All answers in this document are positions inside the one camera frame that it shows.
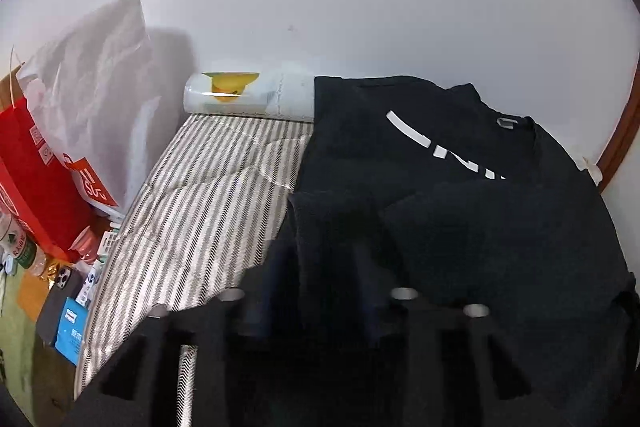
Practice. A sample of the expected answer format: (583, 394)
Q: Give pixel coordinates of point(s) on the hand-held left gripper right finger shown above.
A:
(415, 347)

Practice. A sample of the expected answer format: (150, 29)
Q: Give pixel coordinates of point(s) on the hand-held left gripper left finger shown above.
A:
(252, 312)

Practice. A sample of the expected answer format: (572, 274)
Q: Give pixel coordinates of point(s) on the black sweatshirt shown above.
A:
(475, 232)

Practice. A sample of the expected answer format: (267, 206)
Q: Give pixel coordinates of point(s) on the grey striped quilted mattress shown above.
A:
(200, 217)

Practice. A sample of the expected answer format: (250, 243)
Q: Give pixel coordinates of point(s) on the white remote control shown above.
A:
(108, 246)

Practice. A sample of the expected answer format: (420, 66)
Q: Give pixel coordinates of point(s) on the white blue packet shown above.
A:
(90, 284)

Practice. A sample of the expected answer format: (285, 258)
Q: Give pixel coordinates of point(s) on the pink plastic cup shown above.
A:
(85, 247)

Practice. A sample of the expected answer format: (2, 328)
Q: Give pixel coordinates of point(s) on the blue cardboard box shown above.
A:
(70, 332)

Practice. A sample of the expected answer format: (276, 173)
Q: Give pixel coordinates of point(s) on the black smartphone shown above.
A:
(57, 307)

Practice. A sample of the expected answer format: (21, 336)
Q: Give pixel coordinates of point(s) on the white roll with yellow print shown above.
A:
(280, 99)

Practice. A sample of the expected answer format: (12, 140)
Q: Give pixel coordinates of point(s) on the wooden nightstand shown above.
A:
(30, 297)

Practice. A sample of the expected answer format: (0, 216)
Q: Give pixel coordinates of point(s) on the green bed sheet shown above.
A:
(20, 357)

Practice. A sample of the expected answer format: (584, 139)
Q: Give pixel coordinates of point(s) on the clear plastic water bottle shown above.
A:
(22, 252)

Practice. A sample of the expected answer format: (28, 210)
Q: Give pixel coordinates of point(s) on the red paper gift bag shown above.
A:
(40, 197)

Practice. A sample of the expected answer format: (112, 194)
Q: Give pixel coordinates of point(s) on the white plastic shopping bag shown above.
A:
(100, 97)

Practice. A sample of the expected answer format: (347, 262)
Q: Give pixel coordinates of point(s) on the brown wooden door frame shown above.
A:
(622, 142)

